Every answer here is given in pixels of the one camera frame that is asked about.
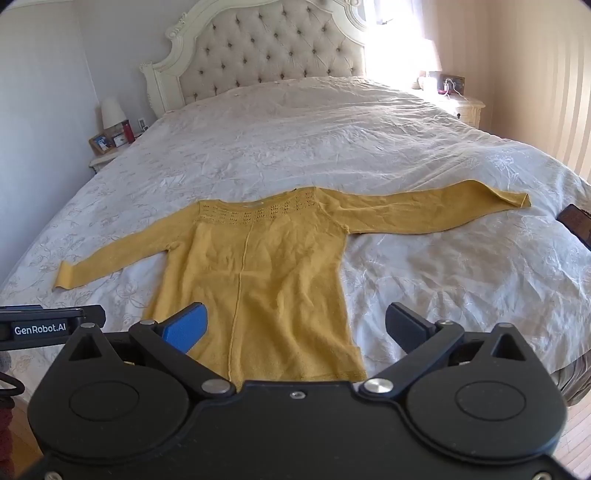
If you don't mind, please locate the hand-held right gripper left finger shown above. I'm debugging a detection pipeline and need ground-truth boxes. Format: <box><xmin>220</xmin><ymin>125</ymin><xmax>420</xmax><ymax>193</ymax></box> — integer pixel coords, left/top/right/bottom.
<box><xmin>65</xmin><ymin>302</ymin><xmax>237</xmax><ymax>398</ymax></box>

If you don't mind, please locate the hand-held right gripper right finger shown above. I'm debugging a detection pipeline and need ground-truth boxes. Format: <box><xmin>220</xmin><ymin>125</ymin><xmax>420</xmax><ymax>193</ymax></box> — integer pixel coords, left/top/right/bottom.
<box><xmin>360</xmin><ymin>302</ymin><xmax>529</xmax><ymax>398</ymax></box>

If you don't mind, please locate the yellow knit sweater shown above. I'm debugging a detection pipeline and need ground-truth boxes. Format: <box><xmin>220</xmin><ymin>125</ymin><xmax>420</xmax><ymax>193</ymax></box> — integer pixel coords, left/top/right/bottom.
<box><xmin>54</xmin><ymin>180</ymin><xmax>532</xmax><ymax>383</ymax></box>

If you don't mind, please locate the cream nightstand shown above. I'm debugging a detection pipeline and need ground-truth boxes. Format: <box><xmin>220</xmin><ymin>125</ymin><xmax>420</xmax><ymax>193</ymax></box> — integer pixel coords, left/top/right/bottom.
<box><xmin>443</xmin><ymin>95</ymin><xmax>486</xmax><ymax>128</ymax></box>
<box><xmin>89</xmin><ymin>134</ymin><xmax>149</xmax><ymax>174</ymax></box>

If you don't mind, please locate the dark brown flat object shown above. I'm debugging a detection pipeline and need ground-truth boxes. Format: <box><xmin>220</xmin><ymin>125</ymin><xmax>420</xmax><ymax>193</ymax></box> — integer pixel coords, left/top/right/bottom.
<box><xmin>556</xmin><ymin>203</ymin><xmax>591</xmax><ymax>252</ymax></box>

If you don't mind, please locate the white floral bedspread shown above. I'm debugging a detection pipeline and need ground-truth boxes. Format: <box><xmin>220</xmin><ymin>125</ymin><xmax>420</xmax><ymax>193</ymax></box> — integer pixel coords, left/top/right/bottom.
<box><xmin>0</xmin><ymin>76</ymin><xmax>591</xmax><ymax>407</ymax></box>

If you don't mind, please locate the white table lamp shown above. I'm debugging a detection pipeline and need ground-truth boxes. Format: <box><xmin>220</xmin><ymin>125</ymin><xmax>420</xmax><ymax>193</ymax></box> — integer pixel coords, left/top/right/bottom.
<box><xmin>100</xmin><ymin>97</ymin><xmax>124</xmax><ymax>131</ymax></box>
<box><xmin>417</xmin><ymin>39</ymin><xmax>443</xmax><ymax>89</ymax></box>

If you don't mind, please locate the cream tufted headboard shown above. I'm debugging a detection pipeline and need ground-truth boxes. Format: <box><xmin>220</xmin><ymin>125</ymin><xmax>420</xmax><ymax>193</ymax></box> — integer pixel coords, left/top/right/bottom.
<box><xmin>140</xmin><ymin>0</ymin><xmax>370</xmax><ymax>117</ymax></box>

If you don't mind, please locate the black cable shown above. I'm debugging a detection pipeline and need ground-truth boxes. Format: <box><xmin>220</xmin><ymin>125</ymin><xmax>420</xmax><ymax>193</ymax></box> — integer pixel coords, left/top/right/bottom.
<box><xmin>0</xmin><ymin>373</ymin><xmax>25</xmax><ymax>398</ymax></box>

